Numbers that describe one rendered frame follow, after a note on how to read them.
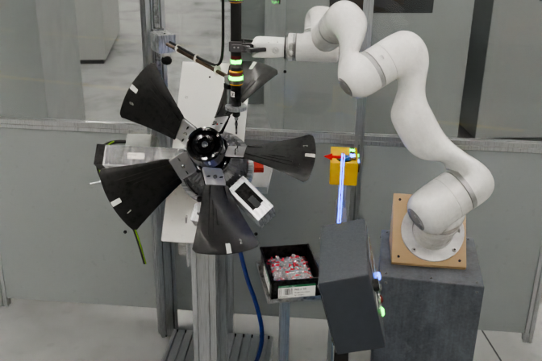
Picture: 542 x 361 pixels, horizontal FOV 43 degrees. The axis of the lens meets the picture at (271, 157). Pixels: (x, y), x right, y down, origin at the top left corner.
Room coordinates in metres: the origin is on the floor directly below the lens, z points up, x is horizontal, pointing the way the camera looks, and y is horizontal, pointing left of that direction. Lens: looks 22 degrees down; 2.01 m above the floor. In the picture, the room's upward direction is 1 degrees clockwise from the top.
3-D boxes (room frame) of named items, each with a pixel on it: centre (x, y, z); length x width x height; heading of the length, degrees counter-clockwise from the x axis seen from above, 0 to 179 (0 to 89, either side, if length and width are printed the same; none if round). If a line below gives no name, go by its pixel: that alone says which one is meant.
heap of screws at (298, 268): (1.90, -0.07, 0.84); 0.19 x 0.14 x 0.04; 10
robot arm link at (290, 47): (2.07, -0.06, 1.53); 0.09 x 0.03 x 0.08; 175
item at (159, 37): (2.63, 0.43, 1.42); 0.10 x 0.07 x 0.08; 30
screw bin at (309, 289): (1.90, -0.07, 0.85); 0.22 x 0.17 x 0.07; 10
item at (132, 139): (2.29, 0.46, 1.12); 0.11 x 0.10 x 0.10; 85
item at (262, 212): (2.11, 0.06, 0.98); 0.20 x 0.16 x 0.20; 175
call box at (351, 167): (2.35, -0.27, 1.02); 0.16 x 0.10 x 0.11; 175
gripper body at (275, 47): (2.08, 0.01, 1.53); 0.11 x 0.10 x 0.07; 85
